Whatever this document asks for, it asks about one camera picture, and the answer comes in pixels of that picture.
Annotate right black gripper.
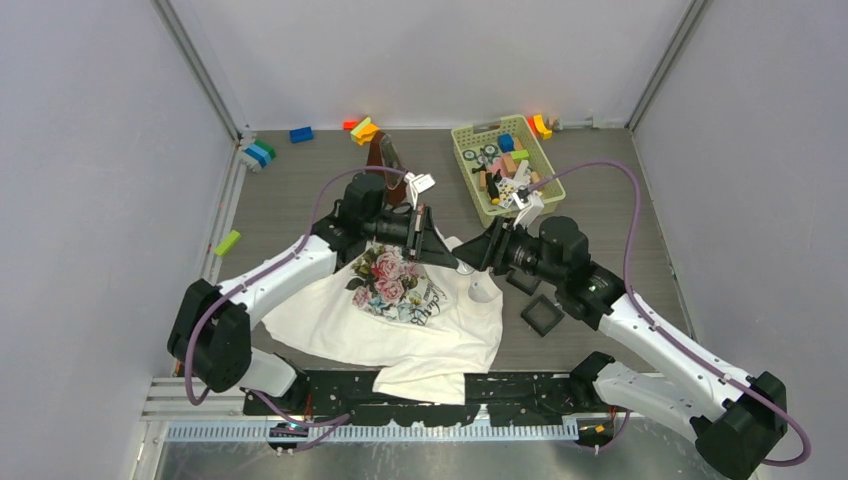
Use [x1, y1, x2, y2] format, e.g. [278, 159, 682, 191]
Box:
[451, 216, 564, 287]

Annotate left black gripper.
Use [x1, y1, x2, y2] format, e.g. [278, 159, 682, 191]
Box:
[362, 203, 457, 268]

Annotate round white brooch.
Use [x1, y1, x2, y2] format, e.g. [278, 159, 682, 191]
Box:
[456, 262, 475, 276]

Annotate white floral t-shirt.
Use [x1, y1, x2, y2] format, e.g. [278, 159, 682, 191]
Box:
[262, 243, 503, 393]

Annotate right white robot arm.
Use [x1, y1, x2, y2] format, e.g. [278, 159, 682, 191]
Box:
[453, 216, 788, 479]

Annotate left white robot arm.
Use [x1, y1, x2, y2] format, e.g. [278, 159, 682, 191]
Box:
[167, 167, 458, 414]

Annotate green plastic basket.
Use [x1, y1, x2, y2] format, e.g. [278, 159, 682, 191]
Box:
[451, 114, 554, 226]

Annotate brown wooden metronome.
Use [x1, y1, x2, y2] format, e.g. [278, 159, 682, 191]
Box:
[366, 131, 407, 207]

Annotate blue toy brick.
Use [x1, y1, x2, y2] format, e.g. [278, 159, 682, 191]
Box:
[289, 126, 314, 144]

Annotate blue green stacked bricks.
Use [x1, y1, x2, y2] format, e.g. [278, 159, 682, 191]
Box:
[240, 140, 277, 172]

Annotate lime green block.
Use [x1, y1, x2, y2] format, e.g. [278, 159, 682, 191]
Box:
[212, 230, 242, 257]

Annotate black square frame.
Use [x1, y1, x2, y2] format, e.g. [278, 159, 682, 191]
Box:
[506, 270, 542, 296]
[520, 295, 565, 337]

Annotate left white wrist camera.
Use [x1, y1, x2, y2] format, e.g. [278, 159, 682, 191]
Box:
[404, 172, 435, 209]

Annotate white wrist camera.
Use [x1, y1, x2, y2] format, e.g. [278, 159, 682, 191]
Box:
[511, 187, 544, 229]
[404, 172, 435, 209]

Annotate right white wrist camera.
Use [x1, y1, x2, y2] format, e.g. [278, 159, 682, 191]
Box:
[511, 187, 544, 229]

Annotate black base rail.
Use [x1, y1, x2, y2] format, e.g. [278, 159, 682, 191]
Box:
[243, 370, 625, 427]

